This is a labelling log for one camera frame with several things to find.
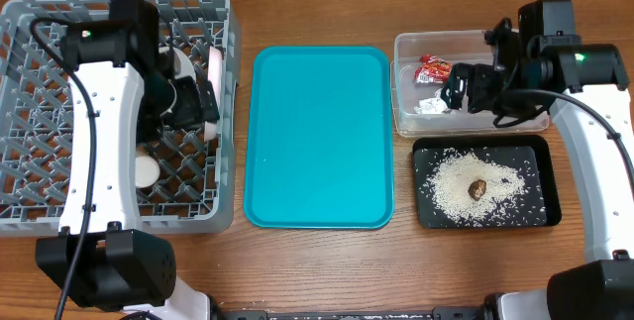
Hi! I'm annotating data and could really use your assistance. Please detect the white tissue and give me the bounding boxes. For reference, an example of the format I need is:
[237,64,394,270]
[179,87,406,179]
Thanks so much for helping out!
[414,89,451,115]

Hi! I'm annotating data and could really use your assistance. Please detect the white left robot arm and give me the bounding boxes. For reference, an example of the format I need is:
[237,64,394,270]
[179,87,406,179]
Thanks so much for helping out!
[36,0,223,319]

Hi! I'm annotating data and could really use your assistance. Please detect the teal serving tray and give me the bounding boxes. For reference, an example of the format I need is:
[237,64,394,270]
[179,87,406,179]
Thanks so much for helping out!
[244,46,395,230]

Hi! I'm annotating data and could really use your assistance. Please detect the grey bowl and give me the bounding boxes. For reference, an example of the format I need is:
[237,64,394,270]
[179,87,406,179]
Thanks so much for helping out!
[158,47,196,117]

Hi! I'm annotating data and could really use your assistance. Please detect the white paper cup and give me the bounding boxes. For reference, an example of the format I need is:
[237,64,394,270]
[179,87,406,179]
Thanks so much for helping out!
[135,150,160,188]

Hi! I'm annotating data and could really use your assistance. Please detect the red snack wrapper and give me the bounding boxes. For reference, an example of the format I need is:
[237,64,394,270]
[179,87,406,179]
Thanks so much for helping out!
[414,54,452,83]

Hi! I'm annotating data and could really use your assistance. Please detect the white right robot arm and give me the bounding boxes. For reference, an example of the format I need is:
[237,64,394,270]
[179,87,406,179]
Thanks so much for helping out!
[442,0,633,320]

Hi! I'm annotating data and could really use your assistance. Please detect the white rice grains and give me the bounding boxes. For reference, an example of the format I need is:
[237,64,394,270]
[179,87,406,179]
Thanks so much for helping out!
[414,147,547,228]

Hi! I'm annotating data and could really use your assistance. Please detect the clear plastic container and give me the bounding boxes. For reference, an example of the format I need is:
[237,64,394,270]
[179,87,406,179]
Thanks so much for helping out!
[391,30,550,138]

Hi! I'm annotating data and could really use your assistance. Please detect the grey dishwasher rack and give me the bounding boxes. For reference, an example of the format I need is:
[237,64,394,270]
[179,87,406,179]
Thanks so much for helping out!
[1,0,242,237]

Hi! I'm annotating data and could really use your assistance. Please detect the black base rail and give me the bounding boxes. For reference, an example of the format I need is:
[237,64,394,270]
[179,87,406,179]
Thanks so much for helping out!
[211,299,500,320]

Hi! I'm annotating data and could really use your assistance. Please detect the brown food scrap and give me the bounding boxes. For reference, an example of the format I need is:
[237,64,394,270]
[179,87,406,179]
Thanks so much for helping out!
[468,179,487,201]

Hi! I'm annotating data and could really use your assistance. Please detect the black plastic tray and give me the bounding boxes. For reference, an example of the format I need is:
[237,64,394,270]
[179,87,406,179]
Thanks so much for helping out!
[412,135,562,229]

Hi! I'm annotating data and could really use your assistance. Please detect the large white plate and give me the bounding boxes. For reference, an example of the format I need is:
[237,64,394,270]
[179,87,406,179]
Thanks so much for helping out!
[203,47,223,142]

